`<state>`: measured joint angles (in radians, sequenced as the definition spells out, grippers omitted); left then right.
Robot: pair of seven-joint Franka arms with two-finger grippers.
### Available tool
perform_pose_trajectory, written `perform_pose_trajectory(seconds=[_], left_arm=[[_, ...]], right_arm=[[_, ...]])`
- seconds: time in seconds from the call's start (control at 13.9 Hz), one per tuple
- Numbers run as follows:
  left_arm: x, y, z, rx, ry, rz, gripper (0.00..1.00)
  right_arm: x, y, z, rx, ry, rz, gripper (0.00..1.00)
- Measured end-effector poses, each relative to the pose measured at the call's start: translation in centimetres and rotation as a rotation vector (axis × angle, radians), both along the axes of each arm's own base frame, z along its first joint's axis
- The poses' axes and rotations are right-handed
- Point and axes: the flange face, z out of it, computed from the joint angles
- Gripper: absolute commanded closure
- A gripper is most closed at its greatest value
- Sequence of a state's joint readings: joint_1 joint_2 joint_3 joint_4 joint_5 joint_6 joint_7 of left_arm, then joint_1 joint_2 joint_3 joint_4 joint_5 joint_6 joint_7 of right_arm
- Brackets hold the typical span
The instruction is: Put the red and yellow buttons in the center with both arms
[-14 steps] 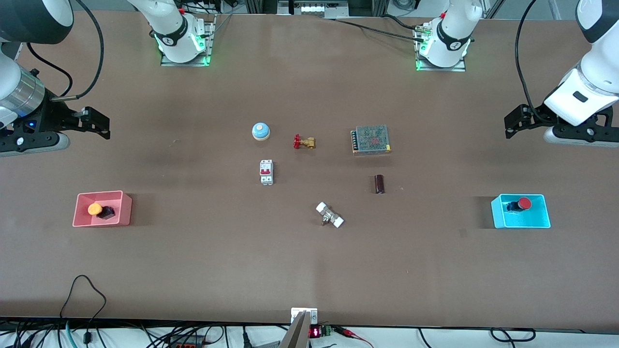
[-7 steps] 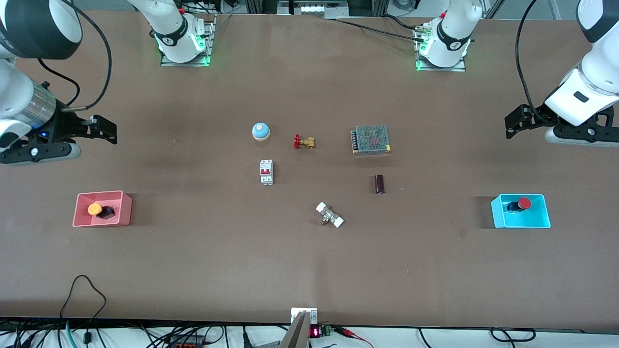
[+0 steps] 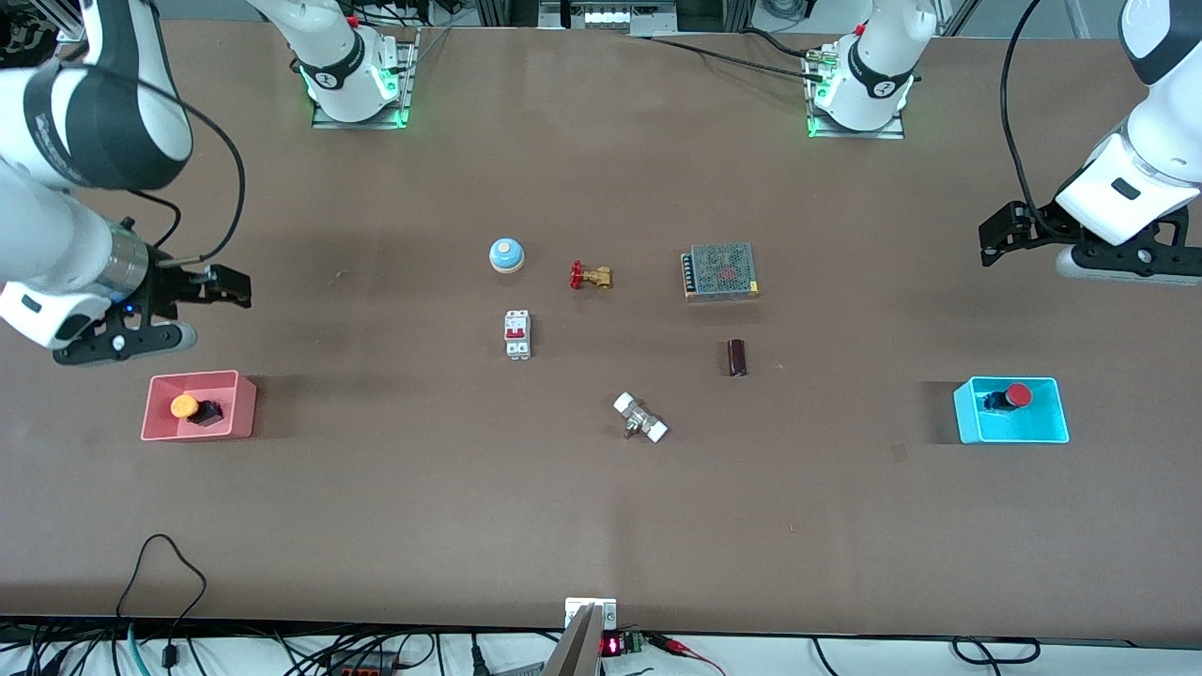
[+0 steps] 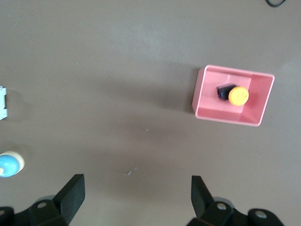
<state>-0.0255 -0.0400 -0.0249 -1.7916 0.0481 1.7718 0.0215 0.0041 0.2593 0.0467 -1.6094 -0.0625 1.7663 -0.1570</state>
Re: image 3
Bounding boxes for aluminium frame profile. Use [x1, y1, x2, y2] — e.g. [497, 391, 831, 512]
[477, 0, 542, 28]

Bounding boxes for black looped cable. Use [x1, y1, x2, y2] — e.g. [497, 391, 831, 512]
[116, 533, 208, 663]

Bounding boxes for black coiled cable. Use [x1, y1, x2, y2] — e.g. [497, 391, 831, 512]
[951, 636, 1042, 667]

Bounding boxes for grey metal pole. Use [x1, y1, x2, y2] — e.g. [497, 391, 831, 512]
[542, 604, 605, 676]

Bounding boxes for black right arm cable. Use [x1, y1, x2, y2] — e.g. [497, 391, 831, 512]
[103, 66, 247, 273]

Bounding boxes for black table cable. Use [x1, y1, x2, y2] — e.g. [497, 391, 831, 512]
[631, 34, 814, 78]
[740, 26, 827, 63]

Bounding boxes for metal mesh power supply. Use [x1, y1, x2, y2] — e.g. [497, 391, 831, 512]
[681, 242, 761, 302]

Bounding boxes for white power strip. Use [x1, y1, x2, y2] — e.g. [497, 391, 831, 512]
[540, 0, 679, 35]

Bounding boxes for white metal bracket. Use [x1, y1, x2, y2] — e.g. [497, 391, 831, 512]
[564, 597, 618, 631]

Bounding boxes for pink plastic bin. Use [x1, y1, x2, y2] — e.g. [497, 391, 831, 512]
[140, 370, 257, 442]

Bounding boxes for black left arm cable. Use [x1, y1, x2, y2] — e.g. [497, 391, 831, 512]
[1000, 0, 1057, 236]

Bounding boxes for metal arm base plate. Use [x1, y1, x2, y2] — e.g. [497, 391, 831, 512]
[806, 47, 907, 141]
[312, 28, 420, 130]

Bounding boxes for cyan plastic bin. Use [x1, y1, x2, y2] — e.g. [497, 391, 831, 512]
[953, 376, 1071, 445]

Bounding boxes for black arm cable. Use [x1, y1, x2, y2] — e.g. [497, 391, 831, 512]
[103, 66, 247, 273]
[1000, 0, 1057, 236]

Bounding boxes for yellow push button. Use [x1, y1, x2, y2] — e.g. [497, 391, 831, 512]
[169, 393, 226, 428]

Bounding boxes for metal fitting white caps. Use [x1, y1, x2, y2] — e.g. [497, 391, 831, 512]
[612, 392, 670, 444]

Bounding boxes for red clip wire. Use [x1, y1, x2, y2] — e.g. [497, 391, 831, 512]
[653, 635, 729, 676]

